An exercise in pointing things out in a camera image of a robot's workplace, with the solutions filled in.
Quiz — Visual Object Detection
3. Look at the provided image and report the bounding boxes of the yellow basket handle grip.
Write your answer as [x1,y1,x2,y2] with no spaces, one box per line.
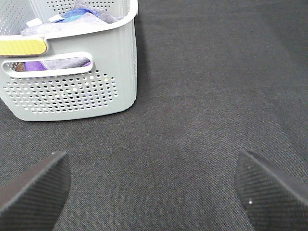
[0,36,47,56]

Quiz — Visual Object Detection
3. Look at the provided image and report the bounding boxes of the grey lavender towel in basket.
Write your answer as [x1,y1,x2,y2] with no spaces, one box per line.
[21,0,123,36]

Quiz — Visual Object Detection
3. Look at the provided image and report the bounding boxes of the blue towel in basket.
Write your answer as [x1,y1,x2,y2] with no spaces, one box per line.
[53,8,98,23]

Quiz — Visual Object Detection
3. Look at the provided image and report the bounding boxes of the grey perforated laundry basket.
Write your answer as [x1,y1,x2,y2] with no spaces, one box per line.
[0,0,138,121]

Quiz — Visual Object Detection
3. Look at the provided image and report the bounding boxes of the purple towel in basket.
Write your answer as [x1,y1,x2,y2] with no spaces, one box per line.
[24,57,91,72]

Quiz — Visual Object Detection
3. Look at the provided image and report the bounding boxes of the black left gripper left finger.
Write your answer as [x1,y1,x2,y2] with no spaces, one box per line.
[0,152,71,231]

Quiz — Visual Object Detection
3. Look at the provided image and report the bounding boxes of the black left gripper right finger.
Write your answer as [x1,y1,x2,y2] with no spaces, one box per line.
[234,150,308,231]

